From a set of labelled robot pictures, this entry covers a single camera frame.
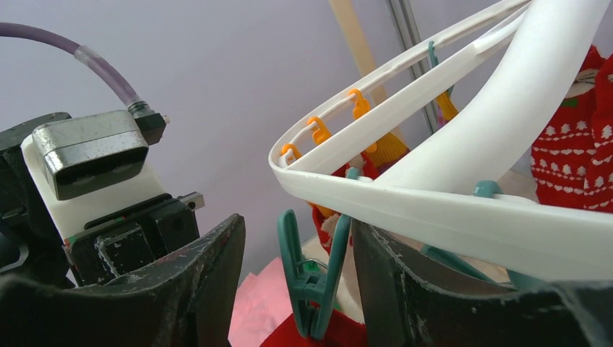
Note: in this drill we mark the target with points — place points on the orange clothespin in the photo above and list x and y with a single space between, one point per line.
320 133
289 153

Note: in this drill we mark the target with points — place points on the white plastic clip hanger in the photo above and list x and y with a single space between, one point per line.
423 196

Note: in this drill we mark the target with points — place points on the red patterned sock pair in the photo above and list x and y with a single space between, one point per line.
571 160

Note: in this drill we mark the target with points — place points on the teal clothespin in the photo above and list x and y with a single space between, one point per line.
482 270
311 293

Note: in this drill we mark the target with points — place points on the pink cloth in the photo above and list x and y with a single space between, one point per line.
262 303

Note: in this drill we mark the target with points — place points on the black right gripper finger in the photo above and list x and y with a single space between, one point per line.
409 299

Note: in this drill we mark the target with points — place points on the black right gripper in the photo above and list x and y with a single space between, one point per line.
178 291

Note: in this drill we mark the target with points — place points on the wooden drying rack frame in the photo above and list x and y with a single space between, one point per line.
353 33

